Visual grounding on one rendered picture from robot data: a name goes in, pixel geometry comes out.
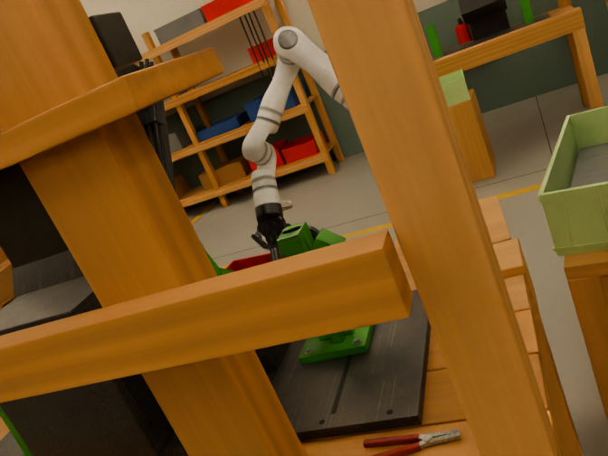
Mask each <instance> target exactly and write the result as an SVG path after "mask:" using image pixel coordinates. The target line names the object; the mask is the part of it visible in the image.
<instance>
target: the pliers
mask: <svg viewBox="0 0 608 456"><path fill-rule="evenodd" d="M459 439H461V431H460V429H456V430H450V431H445V432H434V433H430V434H419V433H415V434H406V435H398V436H390V437H383V438H374V439H366V440H364V441H363V445H364V447H365V448H373V447H381V446H389V445H398V444H406V443H411V444H408V445H405V446H402V447H399V448H395V449H392V450H389V451H383V452H380V453H377V454H374V455H371V456H404V455H407V454H410V453H414V452H417V451H420V450H421V449H424V448H426V447H430V446H433V445H437V444H441V443H445V442H452V441H456V440H459Z"/></svg>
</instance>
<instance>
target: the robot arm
mask: <svg viewBox="0 0 608 456"><path fill-rule="evenodd" d="M273 47H274V50H275V52H276V53H277V55H278V59H277V65H276V70H275V73H274V76H273V79H272V81H271V84H270V86H269V88H268V89H267V91H266V92H265V94H264V96H263V99H262V101H261V105H260V108H259V111H258V114H257V118H256V120H255V122H254V124H253V125H252V128H251V129H250V131H249V133H248V134H247V136H246V138H245V139H244V141H243V143H242V155H243V156H244V158H245V159H247V160H249V161H251V162H253V163H255V164H256V166H257V170H255V171H253V172H252V176H251V180H252V191H253V202H254V208H255V213H256V219H257V222H258V225H257V232H256V233H255V234H252V238H253V240H254V241H256V242H257V243H258V244H259V245H260V246H261V247H262V248H263V249H267V250H270V252H271V260H272V261H276V260H280V259H282V254H281V251H280V248H279V246H278V244H277V240H278V238H279V237H280V234H281V233H282V231H283V229H285V228H286V227H288V226H291V225H292V224H290V223H286V221H285V219H284V218H283V212H282V211H285V210H288V209H290V208H292V202H291V201H281V200H280V194H279V191H278V187H277V182H276V177H275V172H276V160H277V157H276V152H275V149H274V147H273V146H272V145H271V144H270V143H268V142H266V141H265V140H266V138H267V137H268V136H269V134H275V133H276V132H277V131H278V129H279V126H280V122H281V119H282V116H283V112H284V110H285V106H286V103H287V100H288V97H289V94H290V90H291V87H292V84H293V82H294V80H295V78H296V76H297V74H298V72H299V69H300V68H302V69H303V70H304V71H306V72H307V73H308V74H309V75H310V76H311V77H312V78H313V79H314V80H315V81H316V82H317V83H318V85H319V86H320V87H321V88H322V89H323V90H324V91H325V92H326V93H327V94H328V95H329V96H330V97H332V98H333V99H334V100H336V101H337V102H338V103H340V104H341V105H342V106H344V107H345V108H347V109H348V107H347V104H346V101H345V99H344V96H343V94H342V91H341V89H340V87H339V84H338V81H337V77H336V74H335V73H334V70H333V68H332V65H331V62H330V60H329V58H328V55H327V54H326V53H325V52H323V51H322V50H321V49H319V48H318V47H317V45H316V44H314V43H313V42H312V41H311V40H310V39H309V38H308V37H307V36H306V35H305V34H304V33H303V32H302V31H301V30H300V29H298V28H296V27H294V26H283V27H281V28H280V29H278V30H277V31H276V33H275V34H274V36H273ZM261 234H262V235H263V236H264V237H265V239H266V242H267V243H266V242H265V241H264V240H263V239H262V238H261Z"/></svg>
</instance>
